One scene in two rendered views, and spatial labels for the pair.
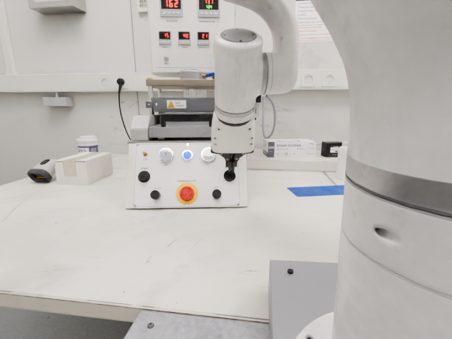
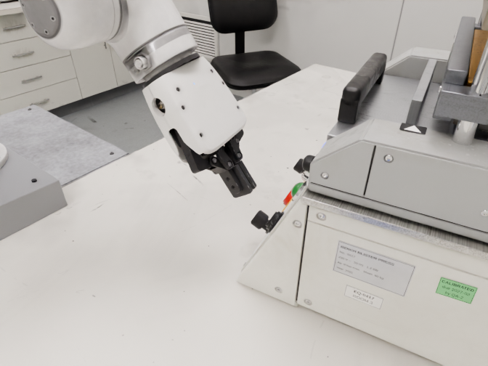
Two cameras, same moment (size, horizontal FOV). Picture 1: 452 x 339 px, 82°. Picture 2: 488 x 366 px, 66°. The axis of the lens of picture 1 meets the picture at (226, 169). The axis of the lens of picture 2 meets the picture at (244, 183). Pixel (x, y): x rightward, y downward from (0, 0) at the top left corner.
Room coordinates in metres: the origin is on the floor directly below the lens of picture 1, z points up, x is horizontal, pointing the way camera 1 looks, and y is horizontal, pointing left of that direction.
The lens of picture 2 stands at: (0.87, -0.35, 1.16)
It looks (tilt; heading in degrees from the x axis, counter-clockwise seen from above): 35 degrees down; 121
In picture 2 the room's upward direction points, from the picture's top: straight up
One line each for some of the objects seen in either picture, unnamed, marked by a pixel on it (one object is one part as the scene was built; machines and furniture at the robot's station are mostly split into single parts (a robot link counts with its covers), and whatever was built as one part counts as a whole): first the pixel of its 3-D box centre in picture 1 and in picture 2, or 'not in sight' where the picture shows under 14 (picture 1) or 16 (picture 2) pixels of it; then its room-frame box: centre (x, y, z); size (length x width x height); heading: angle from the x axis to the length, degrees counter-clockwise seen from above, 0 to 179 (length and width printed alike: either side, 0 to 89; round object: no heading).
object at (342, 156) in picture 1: (344, 160); not in sight; (1.00, -0.46, 0.82); 0.05 x 0.05 x 0.14
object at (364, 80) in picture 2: (187, 120); (364, 83); (0.77, 0.11, 0.99); 0.15 x 0.02 x 0.04; 93
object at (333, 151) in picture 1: (332, 148); not in sight; (1.23, -0.51, 0.83); 0.09 x 0.06 x 0.07; 94
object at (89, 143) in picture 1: (89, 152); not in sight; (1.17, 0.62, 0.82); 0.09 x 0.09 x 0.15
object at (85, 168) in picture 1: (86, 167); not in sight; (1.00, 0.55, 0.80); 0.19 x 0.13 x 0.09; 172
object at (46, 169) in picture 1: (55, 167); not in sight; (1.01, 0.68, 0.79); 0.20 x 0.08 x 0.08; 172
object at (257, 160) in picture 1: (333, 160); not in sight; (1.24, -0.53, 0.77); 0.84 x 0.30 x 0.04; 82
